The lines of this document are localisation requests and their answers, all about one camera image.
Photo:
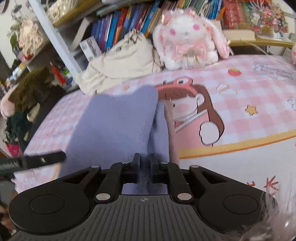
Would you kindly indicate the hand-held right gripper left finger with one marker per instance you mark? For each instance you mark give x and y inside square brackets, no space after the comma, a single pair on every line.
[137,168]

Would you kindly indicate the dark green cloth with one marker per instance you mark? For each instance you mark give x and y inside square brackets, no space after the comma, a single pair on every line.
[17,128]

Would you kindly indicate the olive brown garment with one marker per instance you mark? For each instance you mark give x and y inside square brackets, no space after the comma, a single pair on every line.
[32,88]

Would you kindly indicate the pink checked cartoon mat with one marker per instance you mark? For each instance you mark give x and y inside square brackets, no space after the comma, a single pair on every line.
[242,104]

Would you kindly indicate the small pink plush toy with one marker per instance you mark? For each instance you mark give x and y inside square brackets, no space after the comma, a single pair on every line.
[294,53]

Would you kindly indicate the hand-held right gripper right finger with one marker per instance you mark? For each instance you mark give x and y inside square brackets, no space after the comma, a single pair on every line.
[152,168]

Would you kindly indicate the white and wood bookshelf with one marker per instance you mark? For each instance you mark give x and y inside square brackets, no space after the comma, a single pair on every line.
[52,32]

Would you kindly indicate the fluffy pale clothing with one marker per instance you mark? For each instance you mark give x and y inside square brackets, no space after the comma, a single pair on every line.
[275,215]

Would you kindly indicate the purple and tan sweater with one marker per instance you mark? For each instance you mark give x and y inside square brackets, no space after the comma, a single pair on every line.
[111,125]

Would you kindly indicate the colourful paper ornament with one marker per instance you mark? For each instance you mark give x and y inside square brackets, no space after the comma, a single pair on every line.
[270,19]

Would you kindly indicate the cream garment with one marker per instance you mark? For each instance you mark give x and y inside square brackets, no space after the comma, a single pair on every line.
[120,62]

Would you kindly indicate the row of colourful books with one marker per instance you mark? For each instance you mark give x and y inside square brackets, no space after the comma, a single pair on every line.
[129,20]

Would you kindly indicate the red patterned box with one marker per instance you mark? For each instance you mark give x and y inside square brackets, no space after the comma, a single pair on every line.
[235,14]

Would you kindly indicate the white and pink bunny plush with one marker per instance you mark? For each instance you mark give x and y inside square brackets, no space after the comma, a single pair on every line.
[185,37]

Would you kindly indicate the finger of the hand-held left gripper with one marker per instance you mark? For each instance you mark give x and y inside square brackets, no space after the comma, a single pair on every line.
[44,158]

